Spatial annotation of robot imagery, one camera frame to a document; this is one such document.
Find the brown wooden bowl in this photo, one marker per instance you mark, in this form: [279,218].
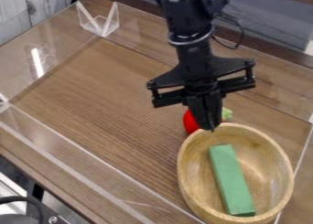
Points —
[265,165]

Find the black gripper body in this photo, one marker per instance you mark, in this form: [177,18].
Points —
[201,72]

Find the red plush strawberry toy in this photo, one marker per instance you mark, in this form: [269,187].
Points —
[190,124]

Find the clear acrylic barrier wall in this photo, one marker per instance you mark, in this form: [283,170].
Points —
[103,194]

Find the green rectangular block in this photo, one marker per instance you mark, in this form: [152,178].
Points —
[232,183]

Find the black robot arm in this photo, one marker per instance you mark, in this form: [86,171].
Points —
[189,18]

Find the black table leg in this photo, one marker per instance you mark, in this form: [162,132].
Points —
[35,192]

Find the clear acrylic corner bracket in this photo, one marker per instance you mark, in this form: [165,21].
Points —
[99,25]

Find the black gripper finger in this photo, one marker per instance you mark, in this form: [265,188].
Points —
[200,112]
[214,105]

